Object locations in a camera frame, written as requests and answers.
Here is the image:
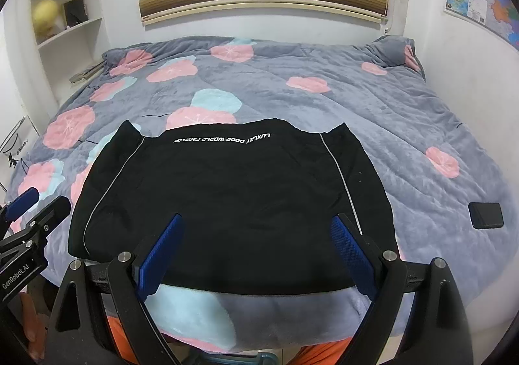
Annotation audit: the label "white printed bag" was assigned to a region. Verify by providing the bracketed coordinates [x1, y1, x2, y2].
[1, 117, 40, 192]

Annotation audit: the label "white wall shelf unit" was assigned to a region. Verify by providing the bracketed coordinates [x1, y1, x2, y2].
[30, 0, 109, 104]

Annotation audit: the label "grey item beside bed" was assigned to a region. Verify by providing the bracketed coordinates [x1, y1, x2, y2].
[69, 61, 104, 84]

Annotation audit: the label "black jacket with reflective piping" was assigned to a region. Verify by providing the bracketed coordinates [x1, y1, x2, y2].
[69, 118, 398, 296]

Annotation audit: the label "black box on shelf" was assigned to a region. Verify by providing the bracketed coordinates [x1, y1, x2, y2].
[63, 0, 88, 27]

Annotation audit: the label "yellow plush toy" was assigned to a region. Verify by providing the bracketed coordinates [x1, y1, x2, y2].
[32, 0, 63, 41]

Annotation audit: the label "grey floral bed quilt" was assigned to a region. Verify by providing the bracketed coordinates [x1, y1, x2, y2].
[3, 34, 516, 354]

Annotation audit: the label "black smartphone on bed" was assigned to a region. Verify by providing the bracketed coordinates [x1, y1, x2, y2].
[468, 203, 504, 230]

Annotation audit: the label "orange trousers of person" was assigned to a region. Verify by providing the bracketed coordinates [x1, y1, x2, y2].
[107, 317, 351, 365]

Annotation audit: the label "person's left hand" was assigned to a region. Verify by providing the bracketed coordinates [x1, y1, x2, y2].
[19, 292, 47, 361]

